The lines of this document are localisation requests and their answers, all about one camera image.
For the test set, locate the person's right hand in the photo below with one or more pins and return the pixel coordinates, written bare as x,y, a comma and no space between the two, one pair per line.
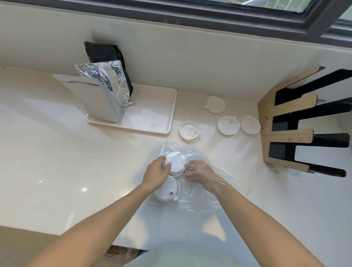
205,177

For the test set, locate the person's left hand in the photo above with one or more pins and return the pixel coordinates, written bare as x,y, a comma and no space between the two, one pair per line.
154,174

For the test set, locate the person's left fingers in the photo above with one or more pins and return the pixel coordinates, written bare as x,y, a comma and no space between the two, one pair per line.
164,162

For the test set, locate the person's right fingers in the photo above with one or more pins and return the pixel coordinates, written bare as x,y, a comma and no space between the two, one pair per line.
194,169

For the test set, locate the white plastic cup lid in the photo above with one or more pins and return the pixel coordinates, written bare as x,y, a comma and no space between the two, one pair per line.
250,125
176,162
169,189
227,125
189,131
216,105

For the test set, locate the clear plastic bag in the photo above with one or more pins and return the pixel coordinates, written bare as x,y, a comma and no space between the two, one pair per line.
198,209

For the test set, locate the person's left forearm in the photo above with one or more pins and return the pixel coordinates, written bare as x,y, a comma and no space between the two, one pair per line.
99,225

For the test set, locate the person's right forearm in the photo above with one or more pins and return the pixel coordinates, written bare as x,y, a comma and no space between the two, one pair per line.
264,228

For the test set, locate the white rectangular tray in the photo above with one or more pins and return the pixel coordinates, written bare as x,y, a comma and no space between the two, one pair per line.
154,115

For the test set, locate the brown cardboard holder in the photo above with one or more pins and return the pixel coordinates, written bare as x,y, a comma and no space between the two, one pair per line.
265,118

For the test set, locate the person's light green shirt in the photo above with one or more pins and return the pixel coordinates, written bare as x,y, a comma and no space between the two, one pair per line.
189,257

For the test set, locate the silver foil bag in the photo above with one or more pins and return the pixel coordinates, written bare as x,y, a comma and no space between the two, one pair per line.
93,99

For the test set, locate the black foil bag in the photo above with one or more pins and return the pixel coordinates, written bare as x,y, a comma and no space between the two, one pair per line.
103,53

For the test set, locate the black sleeve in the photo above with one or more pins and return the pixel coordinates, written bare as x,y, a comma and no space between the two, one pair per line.
310,85
328,170
331,140
308,114

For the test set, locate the dark window frame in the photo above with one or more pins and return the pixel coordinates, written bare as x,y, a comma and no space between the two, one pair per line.
192,15

